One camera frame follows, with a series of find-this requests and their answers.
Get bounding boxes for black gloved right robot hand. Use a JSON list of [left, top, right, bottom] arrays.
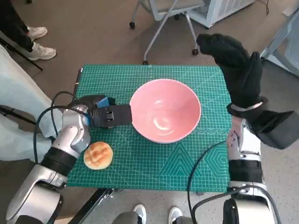
[[196, 33, 263, 109]]

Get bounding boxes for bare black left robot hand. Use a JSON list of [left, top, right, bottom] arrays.
[[88, 97, 133, 129]]

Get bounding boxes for pink bowl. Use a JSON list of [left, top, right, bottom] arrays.
[[129, 78, 202, 144]]

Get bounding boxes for round toy bread bun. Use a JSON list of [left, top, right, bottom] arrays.
[[83, 141, 114, 170]]

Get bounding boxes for green cutting mat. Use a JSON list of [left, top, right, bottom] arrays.
[[65, 63, 234, 194]]

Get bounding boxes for pale blue mesh chair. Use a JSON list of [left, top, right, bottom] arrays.
[[260, 9, 299, 77]]

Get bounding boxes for white perforated cabinet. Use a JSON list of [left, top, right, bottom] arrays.
[[189, 0, 255, 29]]

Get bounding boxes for black metal table strut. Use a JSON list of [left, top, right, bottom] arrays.
[[69, 188, 123, 224]]

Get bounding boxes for grey office chair on castors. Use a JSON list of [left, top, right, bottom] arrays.
[[129, 0, 206, 65]]

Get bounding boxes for black stand leg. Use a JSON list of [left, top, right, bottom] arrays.
[[0, 36, 44, 71], [0, 104, 37, 125]]

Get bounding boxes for person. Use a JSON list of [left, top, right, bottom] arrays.
[[112, 204, 194, 224], [0, 44, 59, 161], [0, 0, 57, 61]]

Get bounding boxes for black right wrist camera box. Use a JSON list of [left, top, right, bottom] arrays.
[[249, 110, 299, 150]]

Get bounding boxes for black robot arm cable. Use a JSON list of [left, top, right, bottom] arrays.
[[188, 140, 234, 224], [252, 183, 282, 224], [50, 91, 79, 140], [33, 106, 90, 164]]

